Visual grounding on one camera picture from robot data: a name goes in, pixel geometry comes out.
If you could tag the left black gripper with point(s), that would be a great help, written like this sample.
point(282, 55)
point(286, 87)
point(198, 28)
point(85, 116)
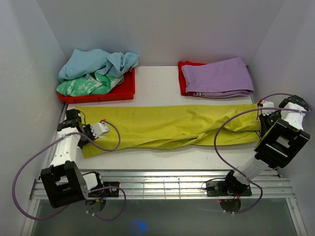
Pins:
point(87, 128)

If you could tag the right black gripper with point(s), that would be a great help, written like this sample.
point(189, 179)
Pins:
point(265, 127)

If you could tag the yellow-green trousers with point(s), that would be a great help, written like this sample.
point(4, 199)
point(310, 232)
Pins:
point(172, 127)

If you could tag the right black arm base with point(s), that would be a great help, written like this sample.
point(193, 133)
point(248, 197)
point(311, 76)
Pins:
point(229, 198)

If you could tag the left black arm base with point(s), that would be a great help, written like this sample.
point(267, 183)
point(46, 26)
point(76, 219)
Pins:
point(96, 201)

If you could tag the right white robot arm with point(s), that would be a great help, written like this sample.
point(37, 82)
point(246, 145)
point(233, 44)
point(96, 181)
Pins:
point(282, 137)

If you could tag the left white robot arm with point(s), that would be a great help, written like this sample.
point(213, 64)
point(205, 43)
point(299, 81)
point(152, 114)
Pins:
point(63, 182)

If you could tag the folded purple trousers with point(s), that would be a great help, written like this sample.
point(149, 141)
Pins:
point(222, 79)

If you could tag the green white patterned garment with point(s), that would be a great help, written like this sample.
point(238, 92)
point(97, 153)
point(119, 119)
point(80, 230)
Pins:
point(93, 84)

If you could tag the red plastic tray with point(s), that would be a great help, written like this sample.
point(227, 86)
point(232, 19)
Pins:
point(124, 91)

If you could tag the light blue garment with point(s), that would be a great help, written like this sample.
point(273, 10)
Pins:
point(82, 63)

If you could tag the folded red garment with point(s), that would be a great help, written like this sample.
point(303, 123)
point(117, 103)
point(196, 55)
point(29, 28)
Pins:
point(181, 77)

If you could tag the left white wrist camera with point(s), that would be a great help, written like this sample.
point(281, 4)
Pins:
point(99, 129)

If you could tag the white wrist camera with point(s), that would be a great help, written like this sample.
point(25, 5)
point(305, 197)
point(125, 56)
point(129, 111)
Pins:
point(268, 108)
point(99, 129)

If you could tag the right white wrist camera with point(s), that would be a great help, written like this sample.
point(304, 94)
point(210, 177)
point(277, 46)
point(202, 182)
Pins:
point(268, 108)

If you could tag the aluminium rail frame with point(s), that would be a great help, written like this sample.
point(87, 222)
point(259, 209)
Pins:
point(174, 203)

